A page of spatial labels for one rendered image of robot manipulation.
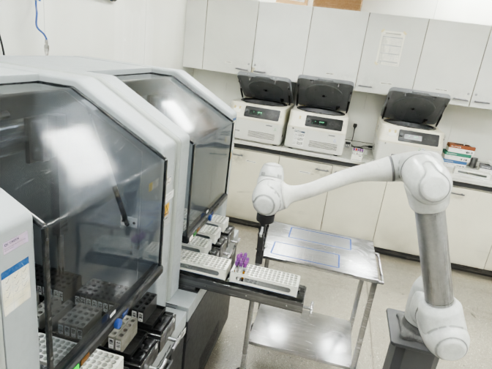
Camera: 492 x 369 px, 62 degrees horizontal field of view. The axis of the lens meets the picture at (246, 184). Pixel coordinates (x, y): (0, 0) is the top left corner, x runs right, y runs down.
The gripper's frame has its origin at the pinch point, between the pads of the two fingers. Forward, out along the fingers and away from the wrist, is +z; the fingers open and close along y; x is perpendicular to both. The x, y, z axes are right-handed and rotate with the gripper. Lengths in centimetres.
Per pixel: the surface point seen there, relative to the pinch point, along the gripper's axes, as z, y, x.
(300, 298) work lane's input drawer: 12.7, -4.7, -20.5
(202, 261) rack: 8.6, -1.3, 24.8
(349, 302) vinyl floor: 94, 135, -57
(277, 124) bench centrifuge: -19, 229, 33
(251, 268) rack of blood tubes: 8.4, 2.7, 3.1
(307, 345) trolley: 66, 36, -29
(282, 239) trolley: 12.2, 46.5, -4.6
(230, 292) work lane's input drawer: 17.0, -6.4, 9.1
